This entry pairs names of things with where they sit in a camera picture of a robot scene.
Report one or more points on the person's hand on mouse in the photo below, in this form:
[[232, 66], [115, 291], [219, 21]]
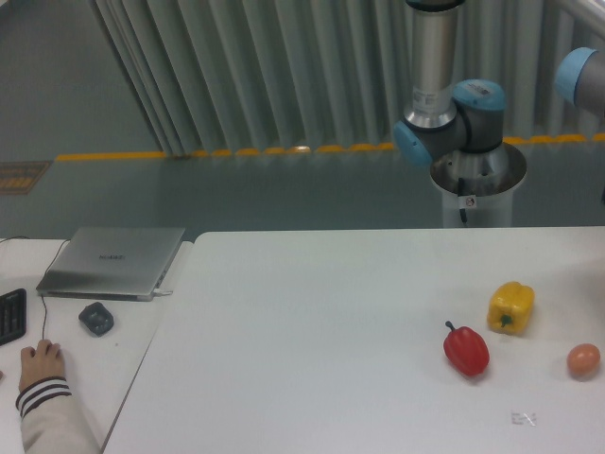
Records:
[[40, 363]]

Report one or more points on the yellow bell pepper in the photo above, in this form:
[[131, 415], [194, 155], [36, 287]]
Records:
[[510, 308]]

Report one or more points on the beige sleeve striped cuff forearm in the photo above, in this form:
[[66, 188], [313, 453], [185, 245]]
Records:
[[52, 420]]

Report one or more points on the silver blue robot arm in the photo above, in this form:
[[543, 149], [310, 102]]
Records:
[[469, 116]]

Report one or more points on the red bell pepper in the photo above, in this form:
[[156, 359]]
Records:
[[466, 350]]

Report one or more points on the black keyboard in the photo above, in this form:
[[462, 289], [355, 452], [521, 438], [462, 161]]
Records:
[[12, 316]]

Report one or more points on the silver closed laptop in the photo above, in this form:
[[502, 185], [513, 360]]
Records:
[[112, 263]]

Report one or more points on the white usb plug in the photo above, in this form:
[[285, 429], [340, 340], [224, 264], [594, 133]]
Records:
[[159, 292]]

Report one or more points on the grey pleated curtain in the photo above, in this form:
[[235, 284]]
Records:
[[233, 75]]

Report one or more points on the brown egg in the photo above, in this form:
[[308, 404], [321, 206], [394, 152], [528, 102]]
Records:
[[583, 360]]

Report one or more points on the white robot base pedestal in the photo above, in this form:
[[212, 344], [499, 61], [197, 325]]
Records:
[[477, 189]]

